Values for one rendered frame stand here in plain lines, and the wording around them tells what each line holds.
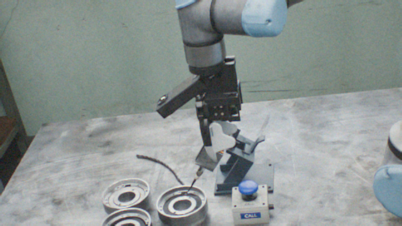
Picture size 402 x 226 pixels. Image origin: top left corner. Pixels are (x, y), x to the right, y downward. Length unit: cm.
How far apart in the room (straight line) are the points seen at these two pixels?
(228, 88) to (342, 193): 34
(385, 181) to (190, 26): 41
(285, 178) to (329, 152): 13
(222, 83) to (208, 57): 7
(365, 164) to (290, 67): 154
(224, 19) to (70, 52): 199
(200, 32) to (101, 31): 183
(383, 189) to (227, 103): 32
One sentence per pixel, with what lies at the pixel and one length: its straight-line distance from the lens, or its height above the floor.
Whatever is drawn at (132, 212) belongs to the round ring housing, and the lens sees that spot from 128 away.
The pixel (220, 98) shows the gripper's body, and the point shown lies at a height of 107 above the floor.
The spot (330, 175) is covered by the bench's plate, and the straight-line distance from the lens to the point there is 135.
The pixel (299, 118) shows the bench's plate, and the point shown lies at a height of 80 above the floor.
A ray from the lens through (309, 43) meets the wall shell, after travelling 283.
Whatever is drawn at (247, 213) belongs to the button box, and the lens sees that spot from 122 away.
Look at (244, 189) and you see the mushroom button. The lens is 121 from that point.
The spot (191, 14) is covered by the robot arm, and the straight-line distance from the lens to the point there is 106.
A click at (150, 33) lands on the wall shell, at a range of 284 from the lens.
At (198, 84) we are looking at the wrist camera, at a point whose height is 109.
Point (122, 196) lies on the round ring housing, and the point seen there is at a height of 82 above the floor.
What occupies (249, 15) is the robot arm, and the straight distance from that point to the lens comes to 100.
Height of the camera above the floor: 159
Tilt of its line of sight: 29 degrees down
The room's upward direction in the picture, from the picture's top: 10 degrees counter-clockwise
